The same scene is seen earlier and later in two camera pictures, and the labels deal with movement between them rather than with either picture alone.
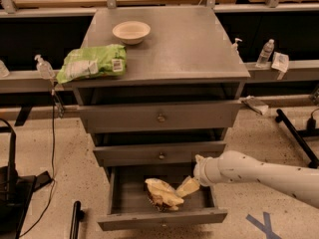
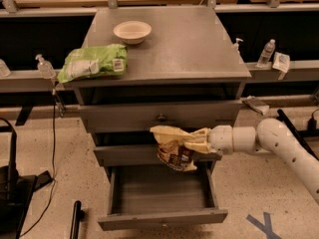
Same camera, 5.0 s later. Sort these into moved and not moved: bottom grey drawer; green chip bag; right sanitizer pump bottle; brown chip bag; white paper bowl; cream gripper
Moved: cream gripper; brown chip bag
Not moved: white paper bowl; green chip bag; bottom grey drawer; right sanitizer pump bottle
